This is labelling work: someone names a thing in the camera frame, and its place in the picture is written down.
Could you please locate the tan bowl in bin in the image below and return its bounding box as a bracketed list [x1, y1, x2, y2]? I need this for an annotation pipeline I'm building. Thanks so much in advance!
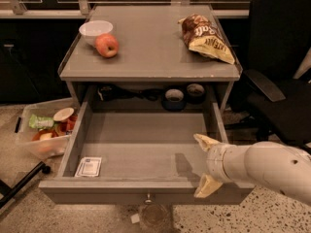
[53, 107, 74, 121]

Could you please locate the white paper packet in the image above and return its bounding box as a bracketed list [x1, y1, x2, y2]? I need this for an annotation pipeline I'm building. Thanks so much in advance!
[75, 157, 102, 177]

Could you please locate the blue tape roll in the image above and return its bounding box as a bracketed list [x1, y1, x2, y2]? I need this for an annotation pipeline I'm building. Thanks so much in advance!
[161, 88, 186, 112]

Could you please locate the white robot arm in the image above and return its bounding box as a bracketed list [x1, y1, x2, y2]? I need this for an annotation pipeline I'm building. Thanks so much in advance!
[193, 134, 311, 206]

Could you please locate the black tape roll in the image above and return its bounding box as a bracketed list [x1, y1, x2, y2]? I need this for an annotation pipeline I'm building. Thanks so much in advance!
[186, 83, 206, 104]

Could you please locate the white bowl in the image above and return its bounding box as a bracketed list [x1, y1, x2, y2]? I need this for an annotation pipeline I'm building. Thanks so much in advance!
[79, 20, 114, 47]

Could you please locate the brown yellow chip bag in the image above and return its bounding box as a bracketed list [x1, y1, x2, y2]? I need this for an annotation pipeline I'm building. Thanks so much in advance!
[178, 14, 235, 64]

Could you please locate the metal drawer knob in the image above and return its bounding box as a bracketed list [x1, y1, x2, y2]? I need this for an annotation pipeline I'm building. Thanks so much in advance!
[144, 194, 154, 205]

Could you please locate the black chair leg left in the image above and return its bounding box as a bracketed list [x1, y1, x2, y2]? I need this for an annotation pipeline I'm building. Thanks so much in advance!
[0, 161, 51, 209]

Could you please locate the clear plastic storage bin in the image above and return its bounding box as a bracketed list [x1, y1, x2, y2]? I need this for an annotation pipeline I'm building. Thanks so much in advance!
[17, 98, 79, 160]

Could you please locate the green snack bag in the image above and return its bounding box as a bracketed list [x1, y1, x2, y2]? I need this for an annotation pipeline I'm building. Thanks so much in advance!
[28, 115, 54, 129]

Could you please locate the red apple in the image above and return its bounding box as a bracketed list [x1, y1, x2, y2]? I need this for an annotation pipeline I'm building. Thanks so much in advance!
[95, 33, 119, 58]

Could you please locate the grey top drawer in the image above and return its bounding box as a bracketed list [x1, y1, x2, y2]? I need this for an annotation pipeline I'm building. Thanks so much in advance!
[38, 83, 256, 207]

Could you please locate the black office chair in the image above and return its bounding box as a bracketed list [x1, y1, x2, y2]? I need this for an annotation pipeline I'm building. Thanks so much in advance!
[228, 0, 311, 151]

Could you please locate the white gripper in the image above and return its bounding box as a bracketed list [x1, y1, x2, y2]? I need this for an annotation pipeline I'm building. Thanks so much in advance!
[193, 133, 250, 198]

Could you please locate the grey cabinet desk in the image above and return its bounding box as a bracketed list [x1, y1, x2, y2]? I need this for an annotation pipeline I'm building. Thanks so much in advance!
[60, 5, 241, 110]

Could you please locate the round floor outlet cover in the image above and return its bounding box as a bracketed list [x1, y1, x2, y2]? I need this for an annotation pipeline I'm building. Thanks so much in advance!
[141, 204, 170, 231]

